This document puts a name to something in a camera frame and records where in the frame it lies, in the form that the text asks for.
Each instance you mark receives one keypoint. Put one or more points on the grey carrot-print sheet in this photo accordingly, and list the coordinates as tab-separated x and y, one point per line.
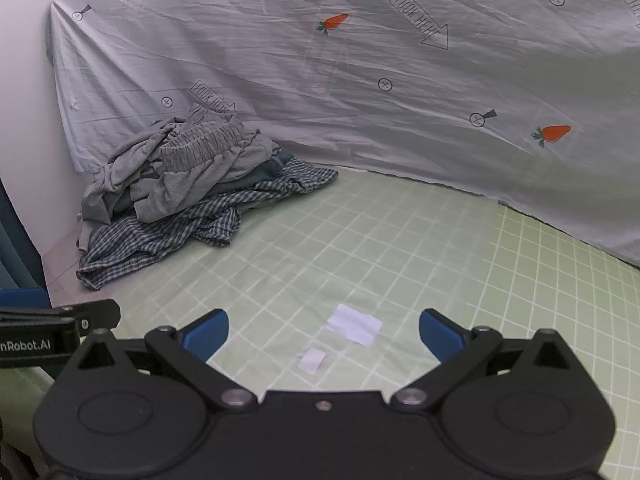
350	85

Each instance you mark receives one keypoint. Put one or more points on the light grey shirt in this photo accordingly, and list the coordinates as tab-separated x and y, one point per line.
125	160

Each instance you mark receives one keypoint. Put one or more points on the small white paper piece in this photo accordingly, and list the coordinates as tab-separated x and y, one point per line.
311	360

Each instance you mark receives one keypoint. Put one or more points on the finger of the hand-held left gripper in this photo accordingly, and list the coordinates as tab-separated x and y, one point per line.
95	312
25	297

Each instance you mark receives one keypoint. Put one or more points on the heather grey elastic-waist pants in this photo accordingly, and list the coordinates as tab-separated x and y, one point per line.
200	145

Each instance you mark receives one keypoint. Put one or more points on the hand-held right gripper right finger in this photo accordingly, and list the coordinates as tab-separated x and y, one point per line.
440	335

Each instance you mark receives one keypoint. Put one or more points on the large white paper piece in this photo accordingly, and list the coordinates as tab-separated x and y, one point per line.
355	325

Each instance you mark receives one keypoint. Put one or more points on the green grid bed sheet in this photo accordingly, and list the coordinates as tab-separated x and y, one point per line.
350	240

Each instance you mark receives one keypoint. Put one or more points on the blue plaid shirt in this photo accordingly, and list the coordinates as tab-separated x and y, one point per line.
150	240

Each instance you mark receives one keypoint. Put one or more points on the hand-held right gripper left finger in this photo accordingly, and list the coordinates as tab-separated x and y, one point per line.
207	332

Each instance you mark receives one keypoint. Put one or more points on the dark blue garment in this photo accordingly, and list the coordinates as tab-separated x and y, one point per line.
260	172

